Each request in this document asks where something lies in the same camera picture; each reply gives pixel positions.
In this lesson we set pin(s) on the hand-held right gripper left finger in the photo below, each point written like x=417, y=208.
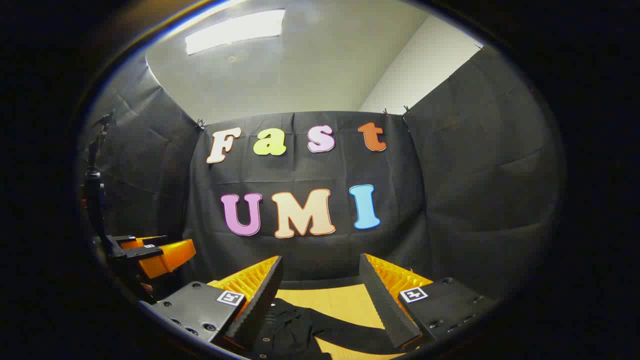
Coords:
x=260, y=305

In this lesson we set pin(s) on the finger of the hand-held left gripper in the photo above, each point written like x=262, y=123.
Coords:
x=132, y=242
x=170, y=257

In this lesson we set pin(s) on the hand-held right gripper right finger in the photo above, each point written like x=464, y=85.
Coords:
x=385, y=305

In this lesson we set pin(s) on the black garment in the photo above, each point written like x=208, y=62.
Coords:
x=295, y=330

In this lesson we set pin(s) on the black backdrop cloth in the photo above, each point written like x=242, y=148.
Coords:
x=450, y=200

